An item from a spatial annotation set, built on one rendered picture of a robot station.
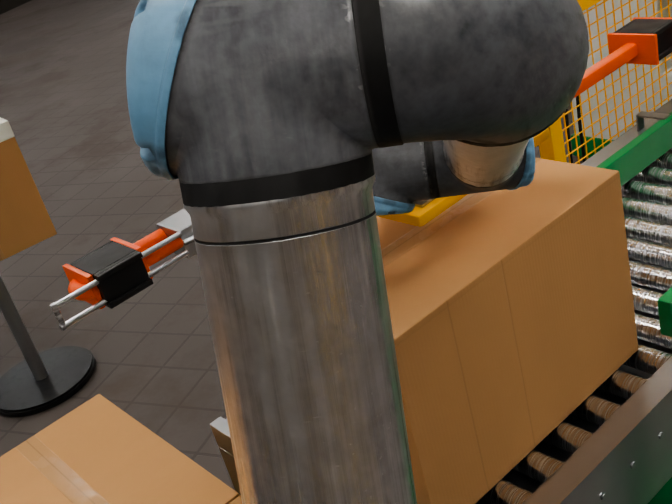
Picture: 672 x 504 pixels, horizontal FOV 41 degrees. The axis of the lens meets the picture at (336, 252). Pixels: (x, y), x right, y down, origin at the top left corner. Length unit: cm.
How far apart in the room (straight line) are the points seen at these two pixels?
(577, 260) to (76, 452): 115
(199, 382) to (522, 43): 274
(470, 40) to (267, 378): 22
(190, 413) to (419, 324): 176
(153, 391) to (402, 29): 281
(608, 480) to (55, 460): 117
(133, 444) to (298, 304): 156
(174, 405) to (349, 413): 260
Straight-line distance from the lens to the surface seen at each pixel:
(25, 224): 302
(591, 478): 159
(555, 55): 53
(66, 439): 216
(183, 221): 127
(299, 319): 50
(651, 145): 262
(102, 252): 124
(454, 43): 48
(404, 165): 105
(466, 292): 142
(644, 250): 225
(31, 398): 344
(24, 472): 212
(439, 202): 141
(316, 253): 49
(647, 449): 172
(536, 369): 163
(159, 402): 315
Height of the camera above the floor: 168
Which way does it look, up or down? 27 degrees down
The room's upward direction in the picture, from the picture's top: 16 degrees counter-clockwise
